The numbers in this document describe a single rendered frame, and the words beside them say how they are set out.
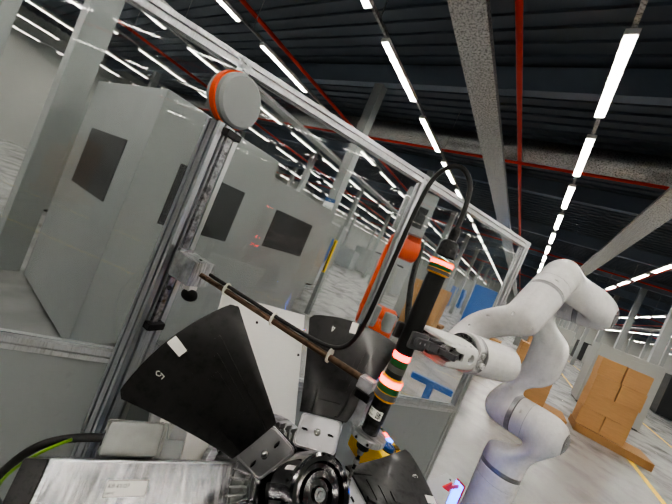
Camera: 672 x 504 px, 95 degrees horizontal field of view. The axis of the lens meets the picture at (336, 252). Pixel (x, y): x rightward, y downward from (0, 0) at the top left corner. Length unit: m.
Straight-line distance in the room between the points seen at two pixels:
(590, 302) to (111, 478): 1.13
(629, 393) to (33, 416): 8.65
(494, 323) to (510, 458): 0.48
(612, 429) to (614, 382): 0.90
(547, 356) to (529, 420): 0.20
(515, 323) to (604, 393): 7.85
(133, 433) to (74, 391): 0.65
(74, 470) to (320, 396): 0.41
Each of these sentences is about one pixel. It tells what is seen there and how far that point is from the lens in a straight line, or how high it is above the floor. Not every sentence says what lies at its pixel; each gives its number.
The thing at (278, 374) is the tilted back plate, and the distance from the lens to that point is 0.92.
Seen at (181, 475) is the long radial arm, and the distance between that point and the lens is 0.72.
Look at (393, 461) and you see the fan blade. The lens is 0.89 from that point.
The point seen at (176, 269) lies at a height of 1.37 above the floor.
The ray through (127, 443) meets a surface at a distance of 0.74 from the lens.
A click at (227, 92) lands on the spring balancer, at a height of 1.87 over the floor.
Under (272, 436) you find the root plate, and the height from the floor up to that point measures 1.26.
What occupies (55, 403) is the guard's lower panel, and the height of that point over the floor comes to 0.80.
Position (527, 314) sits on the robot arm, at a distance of 0.87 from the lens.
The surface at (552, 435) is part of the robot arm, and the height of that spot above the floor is 1.35.
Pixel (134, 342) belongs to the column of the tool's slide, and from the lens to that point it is 1.09.
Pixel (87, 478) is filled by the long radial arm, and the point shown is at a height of 1.13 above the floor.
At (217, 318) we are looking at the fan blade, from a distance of 0.60.
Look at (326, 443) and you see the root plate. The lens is 0.70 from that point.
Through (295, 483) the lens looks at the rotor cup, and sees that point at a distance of 0.61.
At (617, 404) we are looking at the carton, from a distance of 8.77.
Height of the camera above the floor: 1.61
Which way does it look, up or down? 2 degrees down
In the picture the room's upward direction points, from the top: 23 degrees clockwise
